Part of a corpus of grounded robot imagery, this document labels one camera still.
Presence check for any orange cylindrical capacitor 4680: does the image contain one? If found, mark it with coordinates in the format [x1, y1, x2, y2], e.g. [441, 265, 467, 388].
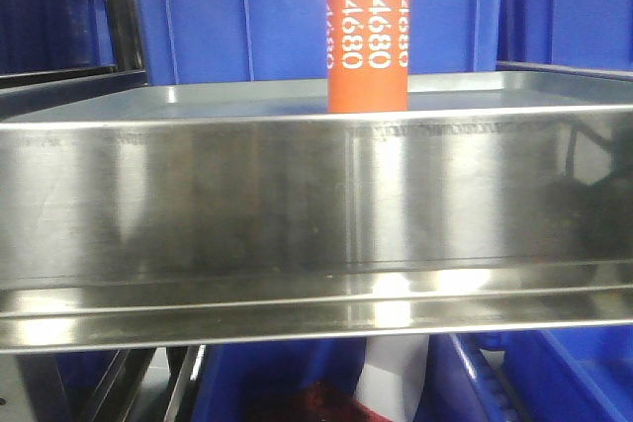
[325, 0, 410, 114]

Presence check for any stainless steel shelf tray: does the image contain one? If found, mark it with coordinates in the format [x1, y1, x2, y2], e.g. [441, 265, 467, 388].
[1, 69, 632, 353]

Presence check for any blue plastic bin behind shelf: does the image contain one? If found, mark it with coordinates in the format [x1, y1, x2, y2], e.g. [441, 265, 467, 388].
[136, 0, 500, 85]

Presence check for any blue bin lower middle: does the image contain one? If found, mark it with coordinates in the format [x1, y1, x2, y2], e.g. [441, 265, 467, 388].
[191, 337, 366, 421]

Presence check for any dark red cloth item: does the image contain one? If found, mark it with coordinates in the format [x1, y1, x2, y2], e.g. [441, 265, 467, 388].
[243, 381, 389, 422]

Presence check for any blue bin upper right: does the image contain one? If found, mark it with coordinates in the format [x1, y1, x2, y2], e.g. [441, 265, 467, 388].
[497, 0, 632, 70]

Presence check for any blue bin upper left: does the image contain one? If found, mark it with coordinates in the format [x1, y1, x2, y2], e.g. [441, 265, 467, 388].
[1, 0, 114, 74]

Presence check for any blue bin lower right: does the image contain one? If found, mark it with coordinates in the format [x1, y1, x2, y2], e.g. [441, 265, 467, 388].
[415, 325, 632, 421]

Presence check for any black shelf frame post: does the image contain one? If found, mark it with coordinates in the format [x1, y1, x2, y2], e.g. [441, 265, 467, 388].
[104, 0, 144, 71]

